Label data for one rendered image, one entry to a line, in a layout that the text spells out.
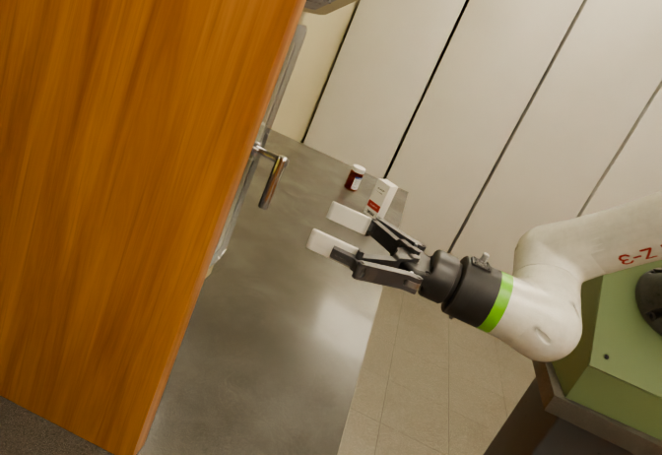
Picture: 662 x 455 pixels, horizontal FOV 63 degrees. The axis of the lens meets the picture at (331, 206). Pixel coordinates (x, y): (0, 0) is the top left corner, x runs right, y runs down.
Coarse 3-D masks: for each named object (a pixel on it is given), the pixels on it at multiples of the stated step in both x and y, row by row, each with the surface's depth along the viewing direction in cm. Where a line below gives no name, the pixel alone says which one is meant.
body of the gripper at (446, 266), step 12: (396, 252) 80; (408, 252) 82; (444, 252) 80; (408, 264) 78; (420, 264) 79; (432, 264) 78; (444, 264) 78; (456, 264) 78; (432, 276) 77; (444, 276) 77; (420, 288) 80; (432, 288) 78; (444, 288) 77; (432, 300) 80
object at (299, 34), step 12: (300, 24) 76; (300, 36) 77; (300, 48) 80; (288, 60) 76; (288, 72) 79; (276, 84) 76; (276, 96) 79; (276, 108) 82; (264, 120) 79; (264, 132) 82; (264, 144) 85; (252, 168) 85; (240, 180) 81; (240, 192) 84; (240, 204) 88; (228, 216) 83; (228, 228) 87; (228, 240) 91; (216, 252) 86
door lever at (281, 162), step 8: (256, 144) 80; (256, 152) 81; (264, 152) 80; (272, 160) 81; (280, 160) 80; (288, 160) 81; (272, 168) 81; (280, 168) 80; (272, 176) 81; (280, 176) 81; (272, 184) 81; (264, 192) 82; (272, 192) 82; (264, 200) 82; (264, 208) 83
